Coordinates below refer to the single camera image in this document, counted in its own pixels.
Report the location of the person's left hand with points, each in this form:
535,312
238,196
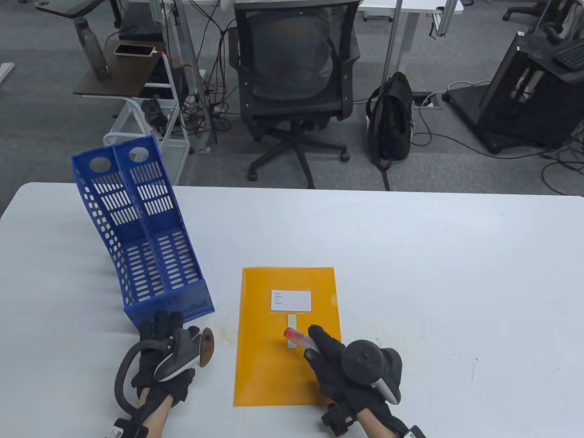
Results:
159,326

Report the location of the person's right hand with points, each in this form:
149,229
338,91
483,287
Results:
326,356

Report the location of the translucent glue stick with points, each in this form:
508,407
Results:
296,336

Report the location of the pale green sticky note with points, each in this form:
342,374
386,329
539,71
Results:
292,319

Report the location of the orange L-shaped folder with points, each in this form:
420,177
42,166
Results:
260,319

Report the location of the person's left forearm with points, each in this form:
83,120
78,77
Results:
153,415

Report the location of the person's right forearm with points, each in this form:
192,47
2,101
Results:
376,426

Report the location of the blue plastic file rack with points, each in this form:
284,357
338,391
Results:
173,305

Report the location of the black left hand controller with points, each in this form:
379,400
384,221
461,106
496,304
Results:
178,356

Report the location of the black hand controller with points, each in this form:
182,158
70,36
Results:
178,356
365,362

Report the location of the black right hand controller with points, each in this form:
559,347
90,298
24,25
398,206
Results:
365,362

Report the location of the white lined label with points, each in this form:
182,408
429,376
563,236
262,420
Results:
291,300

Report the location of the black backpack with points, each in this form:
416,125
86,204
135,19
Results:
392,123

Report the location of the brown side table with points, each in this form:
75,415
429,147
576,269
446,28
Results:
123,75

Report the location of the silver desk leg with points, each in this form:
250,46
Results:
193,68

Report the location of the metal floor outlet box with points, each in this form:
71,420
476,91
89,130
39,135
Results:
431,101

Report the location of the white smartphone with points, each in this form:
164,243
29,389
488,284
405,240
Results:
133,50

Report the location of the dark grey water bottle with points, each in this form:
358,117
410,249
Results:
91,50

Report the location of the white desk foot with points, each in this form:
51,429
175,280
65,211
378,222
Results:
4,70

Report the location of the black mesh office chair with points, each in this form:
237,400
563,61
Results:
292,50

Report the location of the black equipment stand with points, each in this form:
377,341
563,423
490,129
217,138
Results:
506,105

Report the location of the silver metal pole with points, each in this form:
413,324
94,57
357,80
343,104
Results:
392,45

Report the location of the dark grey desk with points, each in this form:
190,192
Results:
64,7

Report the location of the white desk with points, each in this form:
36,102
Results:
410,5

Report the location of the black keyboard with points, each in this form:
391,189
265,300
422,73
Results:
570,57

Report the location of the black swivel chair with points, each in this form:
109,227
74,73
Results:
520,11

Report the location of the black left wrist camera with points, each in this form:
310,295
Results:
121,430

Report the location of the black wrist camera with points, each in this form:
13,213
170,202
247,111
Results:
121,430
414,432

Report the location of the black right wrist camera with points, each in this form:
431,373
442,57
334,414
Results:
414,432

